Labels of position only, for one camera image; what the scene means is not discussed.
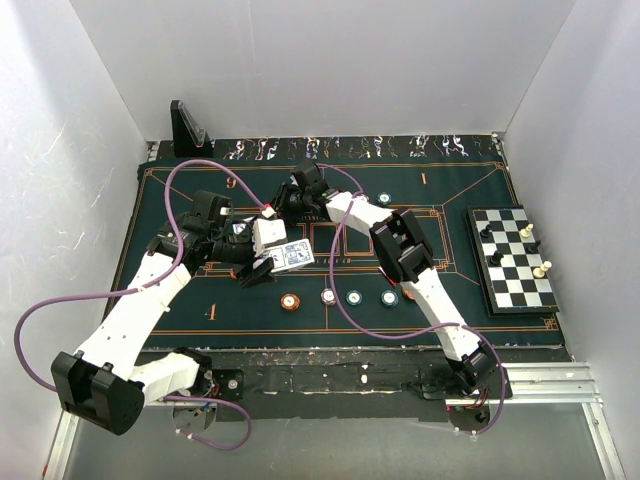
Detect green poker chip stack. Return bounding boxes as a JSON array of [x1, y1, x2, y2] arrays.
[[346, 290, 363, 306]]

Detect black chess piece middle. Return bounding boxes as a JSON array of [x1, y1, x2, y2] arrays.
[[489, 250, 504, 266]]

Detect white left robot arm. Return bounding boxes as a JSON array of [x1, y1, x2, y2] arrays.
[[51, 191, 287, 435]]

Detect dark green poker mat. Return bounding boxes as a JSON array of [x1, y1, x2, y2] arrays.
[[114, 134, 564, 349]]

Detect black chess piece right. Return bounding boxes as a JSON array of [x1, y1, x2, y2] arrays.
[[527, 241, 541, 254]]

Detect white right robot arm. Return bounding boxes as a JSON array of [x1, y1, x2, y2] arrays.
[[271, 161, 499, 398]]

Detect orange poker chip stack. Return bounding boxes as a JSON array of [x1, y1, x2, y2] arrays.
[[280, 293, 300, 311]]

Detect black card shoe holder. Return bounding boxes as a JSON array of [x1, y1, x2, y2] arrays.
[[170, 100, 213, 158]]

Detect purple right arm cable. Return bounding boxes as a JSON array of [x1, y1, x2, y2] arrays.
[[314, 163, 507, 437]]

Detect black chess piece left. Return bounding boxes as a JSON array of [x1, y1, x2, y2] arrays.
[[479, 224, 492, 239]]

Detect white chess piece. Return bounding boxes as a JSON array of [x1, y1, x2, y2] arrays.
[[533, 261, 552, 279], [520, 223, 534, 239]]

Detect black white chessboard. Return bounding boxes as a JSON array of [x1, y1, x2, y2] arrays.
[[466, 205, 559, 316]]

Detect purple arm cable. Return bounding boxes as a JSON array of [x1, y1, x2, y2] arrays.
[[314, 163, 507, 437], [13, 159, 274, 451]]

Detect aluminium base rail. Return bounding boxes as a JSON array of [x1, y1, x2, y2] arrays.
[[42, 362, 625, 479]]

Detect green chips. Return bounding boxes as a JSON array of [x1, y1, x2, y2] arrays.
[[381, 290, 399, 308], [376, 192, 391, 206]]

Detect black chess piece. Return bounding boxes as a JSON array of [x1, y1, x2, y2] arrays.
[[527, 241, 541, 254], [489, 250, 504, 266], [479, 224, 492, 239]]

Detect white chess piece upper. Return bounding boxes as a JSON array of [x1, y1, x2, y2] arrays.
[[520, 223, 534, 239]]

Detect blue playing card deck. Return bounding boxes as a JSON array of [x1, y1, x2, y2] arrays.
[[259, 238, 315, 274]]

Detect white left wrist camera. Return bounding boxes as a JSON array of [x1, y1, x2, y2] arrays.
[[252, 217, 287, 256]]

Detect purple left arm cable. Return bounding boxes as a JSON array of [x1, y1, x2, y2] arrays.
[[13, 159, 274, 451]]

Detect white chess piece lower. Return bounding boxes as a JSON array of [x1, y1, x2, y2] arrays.
[[533, 261, 552, 279]]

